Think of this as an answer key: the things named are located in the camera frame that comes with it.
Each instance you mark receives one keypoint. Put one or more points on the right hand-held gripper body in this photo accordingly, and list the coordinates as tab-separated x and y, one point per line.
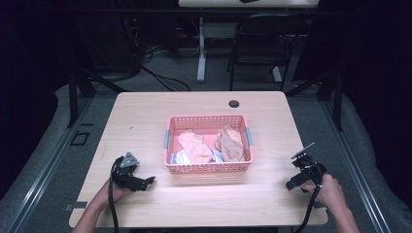
307	165

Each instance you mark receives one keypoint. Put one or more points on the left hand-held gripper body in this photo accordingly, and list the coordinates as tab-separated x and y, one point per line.
127	168

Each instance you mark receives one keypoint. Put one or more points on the person's left hand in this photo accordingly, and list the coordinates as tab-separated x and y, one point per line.
117	193

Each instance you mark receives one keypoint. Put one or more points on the person's right hand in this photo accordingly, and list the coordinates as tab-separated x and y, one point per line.
328	194

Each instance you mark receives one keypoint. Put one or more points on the white and light blue sock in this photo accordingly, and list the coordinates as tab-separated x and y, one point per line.
183	158

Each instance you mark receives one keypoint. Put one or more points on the peach sock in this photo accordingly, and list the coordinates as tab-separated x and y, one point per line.
194	149

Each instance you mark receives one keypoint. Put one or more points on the pink plastic basket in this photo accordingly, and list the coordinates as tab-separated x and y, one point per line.
207	168

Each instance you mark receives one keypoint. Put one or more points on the grey tape strip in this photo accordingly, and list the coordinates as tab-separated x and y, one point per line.
76	206

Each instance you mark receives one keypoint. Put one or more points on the tan sock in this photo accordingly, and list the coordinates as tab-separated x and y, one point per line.
231	145

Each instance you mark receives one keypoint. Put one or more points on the black metal stand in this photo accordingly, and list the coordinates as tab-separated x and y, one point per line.
336	97
74	97

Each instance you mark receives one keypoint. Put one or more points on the white desk leg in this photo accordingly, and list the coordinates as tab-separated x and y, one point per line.
201	51
277	74

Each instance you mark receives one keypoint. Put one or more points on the black folding chair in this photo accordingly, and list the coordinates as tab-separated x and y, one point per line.
259	39

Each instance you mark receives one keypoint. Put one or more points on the aluminium rail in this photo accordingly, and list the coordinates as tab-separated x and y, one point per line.
48	168
353	161

